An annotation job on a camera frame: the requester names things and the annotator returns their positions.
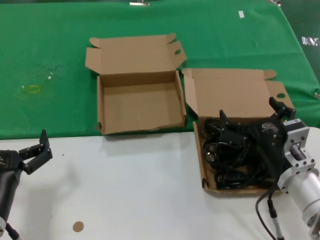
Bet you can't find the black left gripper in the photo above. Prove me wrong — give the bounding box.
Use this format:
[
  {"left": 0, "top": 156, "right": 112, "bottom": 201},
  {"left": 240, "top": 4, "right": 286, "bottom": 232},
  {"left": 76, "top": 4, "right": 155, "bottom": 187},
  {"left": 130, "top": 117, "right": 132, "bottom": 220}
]
[{"left": 0, "top": 129, "right": 54, "bottom": 221}]

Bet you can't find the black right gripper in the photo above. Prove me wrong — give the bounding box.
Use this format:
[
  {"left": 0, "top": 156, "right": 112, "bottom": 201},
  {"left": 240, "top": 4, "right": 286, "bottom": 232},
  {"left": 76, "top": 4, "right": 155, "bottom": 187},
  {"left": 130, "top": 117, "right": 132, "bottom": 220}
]
[{"left": 218, "top": 96, "right": 297, "bottom": 181}]

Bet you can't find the open cardboard box torn corner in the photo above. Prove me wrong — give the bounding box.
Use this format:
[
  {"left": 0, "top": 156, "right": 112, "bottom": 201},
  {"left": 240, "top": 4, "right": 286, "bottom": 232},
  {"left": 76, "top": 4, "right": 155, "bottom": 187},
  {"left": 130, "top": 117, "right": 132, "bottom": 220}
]
[{"left": 181, "top": 67, "right": 296, "bottom": 199}]

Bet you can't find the shallow open cardboard box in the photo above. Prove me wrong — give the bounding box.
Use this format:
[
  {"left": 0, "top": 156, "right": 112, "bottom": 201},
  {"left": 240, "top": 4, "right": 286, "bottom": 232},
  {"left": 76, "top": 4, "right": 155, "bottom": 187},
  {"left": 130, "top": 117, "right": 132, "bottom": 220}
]
[{"left": 84, "top": 32, "right": 188, "bottom": 136}]

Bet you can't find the round brown cardboard disc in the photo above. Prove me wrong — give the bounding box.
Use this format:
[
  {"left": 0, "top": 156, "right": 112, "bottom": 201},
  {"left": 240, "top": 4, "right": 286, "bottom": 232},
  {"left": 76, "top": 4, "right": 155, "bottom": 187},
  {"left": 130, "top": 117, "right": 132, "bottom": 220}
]
[{"left": 72, "top": 221, "right": 85, "bottom": 233}]

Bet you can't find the crumpled silver foil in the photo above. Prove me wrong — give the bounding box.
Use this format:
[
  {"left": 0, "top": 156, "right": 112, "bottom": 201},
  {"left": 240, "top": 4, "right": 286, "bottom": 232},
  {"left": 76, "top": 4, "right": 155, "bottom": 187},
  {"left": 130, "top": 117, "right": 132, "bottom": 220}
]
[{"left": 301, "top": 36, "right": 320, "bottom": 47}]

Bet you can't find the green table cloth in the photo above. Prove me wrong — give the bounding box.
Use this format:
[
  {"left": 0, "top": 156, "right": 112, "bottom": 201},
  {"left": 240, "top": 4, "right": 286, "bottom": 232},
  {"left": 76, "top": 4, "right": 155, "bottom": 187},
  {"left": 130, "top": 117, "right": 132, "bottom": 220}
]
[{"left": 0, "top": 1, "right": 320, "bottom": 141}]

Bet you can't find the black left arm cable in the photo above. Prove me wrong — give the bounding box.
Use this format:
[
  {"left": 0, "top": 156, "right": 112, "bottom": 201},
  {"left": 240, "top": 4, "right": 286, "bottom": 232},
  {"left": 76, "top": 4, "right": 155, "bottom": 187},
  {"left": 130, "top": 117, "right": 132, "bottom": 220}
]
[{"left": 4, "top": 222, "right": 21, "bottom": 240}]

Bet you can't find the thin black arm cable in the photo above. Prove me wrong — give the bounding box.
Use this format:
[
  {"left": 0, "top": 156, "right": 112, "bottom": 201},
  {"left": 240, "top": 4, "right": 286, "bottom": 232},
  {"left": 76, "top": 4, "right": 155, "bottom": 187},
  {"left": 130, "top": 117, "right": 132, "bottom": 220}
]
[{"left": 254, "top": 184, "right": 279, "bottom": 240}]

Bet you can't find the black cable with silver connector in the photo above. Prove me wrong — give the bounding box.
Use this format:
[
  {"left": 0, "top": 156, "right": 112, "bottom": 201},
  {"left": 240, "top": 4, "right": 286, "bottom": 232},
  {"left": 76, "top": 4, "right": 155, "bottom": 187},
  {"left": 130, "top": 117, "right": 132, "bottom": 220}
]
[{"left": 266, "top": 184, "right": 285, "bottom": 240}]

